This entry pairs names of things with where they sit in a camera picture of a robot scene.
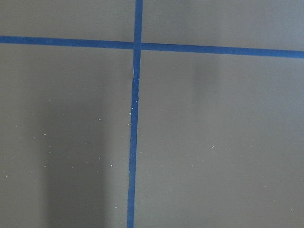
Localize blue tape line right crosswise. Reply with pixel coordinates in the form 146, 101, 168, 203
0, 36, 304, 59

